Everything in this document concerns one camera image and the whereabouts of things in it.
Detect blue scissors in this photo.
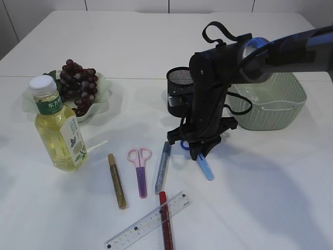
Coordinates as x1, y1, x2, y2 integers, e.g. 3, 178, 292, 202
196, 153, 214, 181

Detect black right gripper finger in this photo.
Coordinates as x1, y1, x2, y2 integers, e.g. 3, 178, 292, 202
201, 135, 221, 157
189, 141, 202, 160

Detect grey cable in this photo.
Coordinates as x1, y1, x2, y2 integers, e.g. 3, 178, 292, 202
179, 22, 274, 139

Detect red glitter pen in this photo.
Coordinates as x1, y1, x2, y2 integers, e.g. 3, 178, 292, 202
159, 191, 174, 250

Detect silver glitter pen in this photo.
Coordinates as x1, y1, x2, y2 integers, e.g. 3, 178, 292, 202
155, 141, 171, 195

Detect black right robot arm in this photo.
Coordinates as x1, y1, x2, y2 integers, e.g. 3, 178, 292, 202
166, 21, 332, 160

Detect black mesh pen cup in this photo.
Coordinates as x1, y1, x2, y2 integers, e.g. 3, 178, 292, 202
166, 67, 194, 118

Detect green plastic basket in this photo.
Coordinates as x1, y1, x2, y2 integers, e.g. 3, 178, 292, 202
229, 73, 307, 131

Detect pink purple scissors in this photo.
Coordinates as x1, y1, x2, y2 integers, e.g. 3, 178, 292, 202
126, 147, 152, 199

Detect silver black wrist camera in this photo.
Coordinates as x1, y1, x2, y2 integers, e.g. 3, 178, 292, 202
168, 95, 193, 107

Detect pale green wavy plate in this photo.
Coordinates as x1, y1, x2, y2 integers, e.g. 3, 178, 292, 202
22, 72, 111, 123

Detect clear plastic ruler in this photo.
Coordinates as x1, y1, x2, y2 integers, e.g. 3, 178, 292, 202
105, 192, 191, 249

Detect gold glitter pen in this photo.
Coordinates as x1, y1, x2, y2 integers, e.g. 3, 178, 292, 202
108, 154, 127, 209

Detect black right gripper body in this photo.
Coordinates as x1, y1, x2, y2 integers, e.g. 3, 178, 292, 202
167, 49, 238, 144

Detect purple grape bunch with leaves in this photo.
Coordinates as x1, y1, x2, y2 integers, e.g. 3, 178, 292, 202
48, 59, 98, 117

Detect yellow tea bottle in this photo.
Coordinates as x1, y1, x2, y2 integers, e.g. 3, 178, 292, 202
29, 75, 87, 172

